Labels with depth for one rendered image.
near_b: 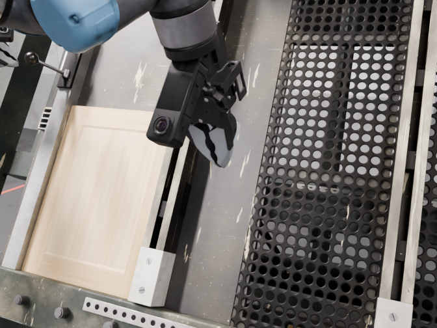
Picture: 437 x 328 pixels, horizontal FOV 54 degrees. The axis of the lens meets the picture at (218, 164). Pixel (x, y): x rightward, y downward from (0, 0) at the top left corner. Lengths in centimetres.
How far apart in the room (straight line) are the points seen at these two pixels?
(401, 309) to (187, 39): 63
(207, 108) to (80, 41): 21
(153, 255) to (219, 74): 55
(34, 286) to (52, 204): 22
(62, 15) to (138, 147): 78
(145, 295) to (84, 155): 45
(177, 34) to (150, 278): 64
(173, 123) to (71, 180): 77
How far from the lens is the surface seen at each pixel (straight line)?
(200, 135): 62
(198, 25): 52
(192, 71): 54
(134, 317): 105
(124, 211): 114
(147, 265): 102
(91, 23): 43
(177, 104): 53
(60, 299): 118
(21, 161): 148
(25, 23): 55
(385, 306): 90
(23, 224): 130
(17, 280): 127
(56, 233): 125
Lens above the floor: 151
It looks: 17 degrees down
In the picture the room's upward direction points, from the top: straight up
